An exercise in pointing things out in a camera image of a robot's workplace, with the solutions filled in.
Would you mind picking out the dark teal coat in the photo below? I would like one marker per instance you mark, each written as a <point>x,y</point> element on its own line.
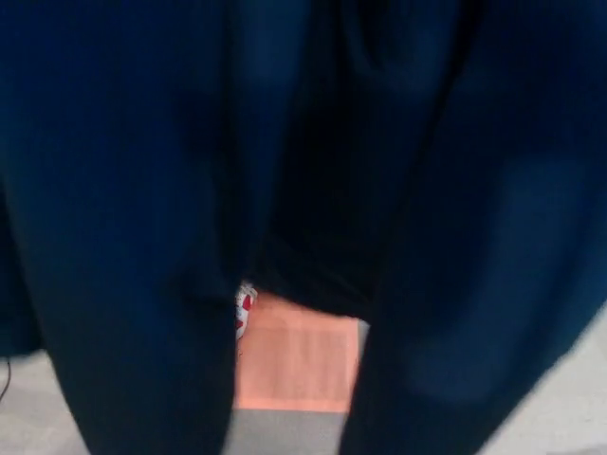
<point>118,189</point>

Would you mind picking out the red white sneaker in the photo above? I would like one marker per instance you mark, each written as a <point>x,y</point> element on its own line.
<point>245,308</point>

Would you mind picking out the orange floor mat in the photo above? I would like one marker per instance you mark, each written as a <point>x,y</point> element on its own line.
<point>294,365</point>

